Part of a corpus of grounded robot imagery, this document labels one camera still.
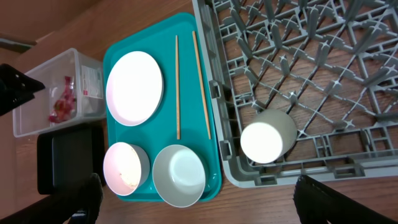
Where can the left wooden chopstick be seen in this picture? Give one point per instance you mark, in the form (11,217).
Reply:
(177,88)

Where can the right wooden chopstick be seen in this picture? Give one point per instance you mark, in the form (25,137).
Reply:
(202,88)

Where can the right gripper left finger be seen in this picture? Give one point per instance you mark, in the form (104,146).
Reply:
(77,203)

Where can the red snack wrapper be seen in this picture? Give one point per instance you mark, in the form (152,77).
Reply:
(65,105)

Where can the clear plastic bin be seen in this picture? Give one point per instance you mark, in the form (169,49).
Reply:
(88,82)

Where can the wooden chopstick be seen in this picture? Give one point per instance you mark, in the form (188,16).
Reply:
(177,88)
(202,88)

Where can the grey dishwasher rack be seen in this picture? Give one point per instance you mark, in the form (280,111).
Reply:
(330,65)

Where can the pink plate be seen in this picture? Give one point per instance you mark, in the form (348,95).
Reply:
(134,88)

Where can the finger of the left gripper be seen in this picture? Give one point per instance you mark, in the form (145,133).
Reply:
(16,88)

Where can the black tray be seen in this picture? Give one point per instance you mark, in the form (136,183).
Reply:
(67,155)

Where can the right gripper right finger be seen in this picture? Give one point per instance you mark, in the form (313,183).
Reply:
(317,203)

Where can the white cup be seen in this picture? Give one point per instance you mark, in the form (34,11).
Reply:
(270,135)

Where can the teal serving tray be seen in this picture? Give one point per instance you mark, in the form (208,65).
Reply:
(160,130)

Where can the grey bowl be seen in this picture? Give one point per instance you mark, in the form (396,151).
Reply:
(179,176)

